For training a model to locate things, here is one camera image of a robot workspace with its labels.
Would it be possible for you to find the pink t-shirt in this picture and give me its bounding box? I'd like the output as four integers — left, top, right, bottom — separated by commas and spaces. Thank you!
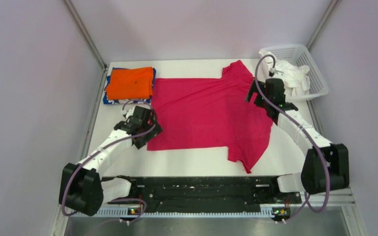
147, 60, 273, 173

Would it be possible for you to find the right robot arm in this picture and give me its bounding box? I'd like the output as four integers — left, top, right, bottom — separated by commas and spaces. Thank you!
246, 78, 349, 203

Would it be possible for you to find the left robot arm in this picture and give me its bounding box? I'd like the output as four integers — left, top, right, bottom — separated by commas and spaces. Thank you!
59, 106, 162, 216

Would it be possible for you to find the white crumpled t-shirt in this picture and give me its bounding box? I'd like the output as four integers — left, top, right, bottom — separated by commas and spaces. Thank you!
259, 50, 310, 97

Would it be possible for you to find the folded orange t-shirt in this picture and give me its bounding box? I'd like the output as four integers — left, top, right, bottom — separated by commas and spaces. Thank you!
105, 66, 154, 101

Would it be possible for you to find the folded blue patterned t-shirt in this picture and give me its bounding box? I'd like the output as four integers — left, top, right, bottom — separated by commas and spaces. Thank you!
102, 67, 157, 106

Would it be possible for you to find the white plastic laundry basket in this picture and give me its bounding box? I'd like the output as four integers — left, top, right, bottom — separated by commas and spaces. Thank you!
261, 44, 329, 102

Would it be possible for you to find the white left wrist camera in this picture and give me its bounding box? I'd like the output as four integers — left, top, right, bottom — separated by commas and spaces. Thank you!
121, 107, 135, 119

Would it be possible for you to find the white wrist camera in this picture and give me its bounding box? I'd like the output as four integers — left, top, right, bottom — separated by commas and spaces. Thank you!
121, 107, 135, 119
268, 67, 284, 78

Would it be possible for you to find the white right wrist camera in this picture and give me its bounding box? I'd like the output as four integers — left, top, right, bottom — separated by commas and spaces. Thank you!
268, 67, 284, 78

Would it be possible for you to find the aluminium frame rail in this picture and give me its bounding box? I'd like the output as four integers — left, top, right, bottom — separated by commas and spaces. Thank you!
51, 189, 368, 236

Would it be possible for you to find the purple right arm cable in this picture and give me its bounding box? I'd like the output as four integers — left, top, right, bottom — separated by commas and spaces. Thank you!
254, 54, 330, 224

